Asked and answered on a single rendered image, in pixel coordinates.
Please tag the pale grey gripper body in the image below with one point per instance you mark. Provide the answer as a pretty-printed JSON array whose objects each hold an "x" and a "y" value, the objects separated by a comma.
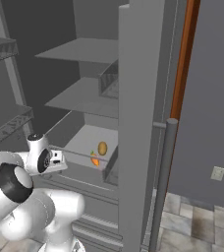
[{"x": 60, "y": 166}]

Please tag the brown potato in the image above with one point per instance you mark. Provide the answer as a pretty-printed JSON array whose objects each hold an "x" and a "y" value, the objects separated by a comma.
[{"x": 102, "y": 148}]

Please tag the brown wooden side panel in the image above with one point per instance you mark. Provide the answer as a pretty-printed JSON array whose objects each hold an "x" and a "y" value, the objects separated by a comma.
[{"x": 182, "y": 65}]

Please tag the grey freezer drawer front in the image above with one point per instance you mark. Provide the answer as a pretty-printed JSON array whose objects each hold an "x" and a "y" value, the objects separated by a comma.
[{"x": 97, "y": 203}]

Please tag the grey fridge door with shelves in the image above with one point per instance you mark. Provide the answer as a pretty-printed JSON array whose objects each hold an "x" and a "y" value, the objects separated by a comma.
[{"x": 9, "y": 88}]

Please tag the white wall socket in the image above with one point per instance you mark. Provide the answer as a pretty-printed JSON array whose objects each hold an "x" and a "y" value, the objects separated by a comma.
[{"x": 218, "y": 173}]

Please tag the grey fridge body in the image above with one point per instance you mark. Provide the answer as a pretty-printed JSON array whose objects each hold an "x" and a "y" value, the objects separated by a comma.
[{"x": 94, "y": 19}]

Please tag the clear fridge drawer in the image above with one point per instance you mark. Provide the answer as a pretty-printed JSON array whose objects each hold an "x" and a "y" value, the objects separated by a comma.
[{"x": 81, "y": 141}]

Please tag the orange carrot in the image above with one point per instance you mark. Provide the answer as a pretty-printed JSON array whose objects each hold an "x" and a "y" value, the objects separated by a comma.
[{"x": 95, "y": 159}]

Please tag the glass fridge shelf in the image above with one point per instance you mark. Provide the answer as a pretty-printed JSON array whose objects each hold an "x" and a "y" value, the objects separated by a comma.
[
  {"x": 84, "y": 50},
  {"x": 84, "y": 96}
]

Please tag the clear door bin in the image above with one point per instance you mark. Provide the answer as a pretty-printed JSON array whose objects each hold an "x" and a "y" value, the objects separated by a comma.
[{"x": 110, "y": 82}]

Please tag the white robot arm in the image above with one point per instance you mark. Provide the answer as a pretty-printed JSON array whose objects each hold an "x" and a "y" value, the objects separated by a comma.
[{"x": 25, "y": 210}]

